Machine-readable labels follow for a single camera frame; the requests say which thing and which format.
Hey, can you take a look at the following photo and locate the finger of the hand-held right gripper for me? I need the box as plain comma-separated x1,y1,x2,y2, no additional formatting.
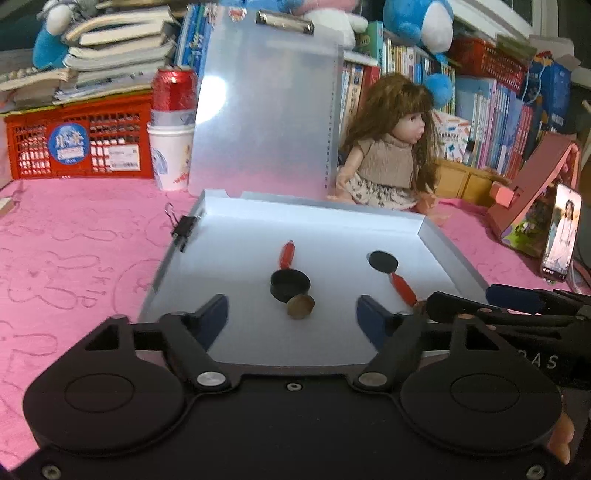
486,283,591,317
427,292,546,326

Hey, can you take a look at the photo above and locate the smartphone with lit screen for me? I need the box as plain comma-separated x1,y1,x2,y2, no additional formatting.
540,182,583,283

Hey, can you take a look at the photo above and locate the row of colourful books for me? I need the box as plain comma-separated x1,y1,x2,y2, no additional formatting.
175,4,546,181

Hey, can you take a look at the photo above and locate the brown haired doll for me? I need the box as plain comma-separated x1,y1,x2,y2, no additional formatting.
327,75,453,227

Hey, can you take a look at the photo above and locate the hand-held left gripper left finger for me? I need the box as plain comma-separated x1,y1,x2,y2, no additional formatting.
46,294,242,394

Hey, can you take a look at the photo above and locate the black disc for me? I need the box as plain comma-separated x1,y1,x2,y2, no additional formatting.
368,250,399,273

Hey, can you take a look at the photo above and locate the blue white plush doll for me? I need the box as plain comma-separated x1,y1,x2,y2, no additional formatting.
32,0,81,70

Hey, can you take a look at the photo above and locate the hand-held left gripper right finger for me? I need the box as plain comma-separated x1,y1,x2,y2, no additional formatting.
353,295,532,393

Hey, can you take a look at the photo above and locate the red plastic stick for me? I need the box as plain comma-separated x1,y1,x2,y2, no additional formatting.
278,239,297,271
390,272,418,306

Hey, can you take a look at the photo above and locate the string of white beads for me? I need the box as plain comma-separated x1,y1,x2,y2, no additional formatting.
0,67,51,86

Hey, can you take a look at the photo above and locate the blue cardboard box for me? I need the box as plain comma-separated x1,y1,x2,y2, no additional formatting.
524,39,583,134

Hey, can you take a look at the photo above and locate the pink white plush toy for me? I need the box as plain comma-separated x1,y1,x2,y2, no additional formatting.
277,0,368,43

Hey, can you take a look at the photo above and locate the red soda can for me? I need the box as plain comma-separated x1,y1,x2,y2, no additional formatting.
151,66,199,114

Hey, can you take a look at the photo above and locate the stack of worn books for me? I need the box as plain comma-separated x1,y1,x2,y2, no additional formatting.
0,6,183,116

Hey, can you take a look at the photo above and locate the colourful printed stationery box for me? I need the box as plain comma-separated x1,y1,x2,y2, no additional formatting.
431,108,472,162

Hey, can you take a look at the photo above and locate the person's right hand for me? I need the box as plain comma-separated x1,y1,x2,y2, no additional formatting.
547,408,577,466

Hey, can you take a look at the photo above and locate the pink toy house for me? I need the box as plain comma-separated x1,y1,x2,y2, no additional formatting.
485,131,583,259

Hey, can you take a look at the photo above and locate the small black binder clip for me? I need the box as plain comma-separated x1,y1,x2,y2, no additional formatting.
165,203,204,253

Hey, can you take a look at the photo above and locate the translucent plastic clipboard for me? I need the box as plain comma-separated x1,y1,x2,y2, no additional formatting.
187,10,345,204

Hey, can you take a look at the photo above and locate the pink rabbit print blanket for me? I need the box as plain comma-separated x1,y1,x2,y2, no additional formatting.
0,178,591,467

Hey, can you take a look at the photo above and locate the red mesh basket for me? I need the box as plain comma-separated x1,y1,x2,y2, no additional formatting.
448,37,530,91

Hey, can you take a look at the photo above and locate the white cardboard box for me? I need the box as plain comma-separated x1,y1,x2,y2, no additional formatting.
137,189,490,367

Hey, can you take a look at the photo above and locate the red plastic crate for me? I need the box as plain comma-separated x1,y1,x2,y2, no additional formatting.
4,95,155,181

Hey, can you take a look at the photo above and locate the big blue white plush toy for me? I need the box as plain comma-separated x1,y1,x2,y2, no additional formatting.
382,0,458,110

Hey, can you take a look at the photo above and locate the wooden drawer unit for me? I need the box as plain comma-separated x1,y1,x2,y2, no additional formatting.
434,159,513,200

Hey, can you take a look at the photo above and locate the black cup-shaped cap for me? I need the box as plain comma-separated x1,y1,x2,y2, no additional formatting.
270,269,312,304

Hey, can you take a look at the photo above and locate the white paper cup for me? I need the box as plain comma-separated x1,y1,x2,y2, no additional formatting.
147,108,198,191

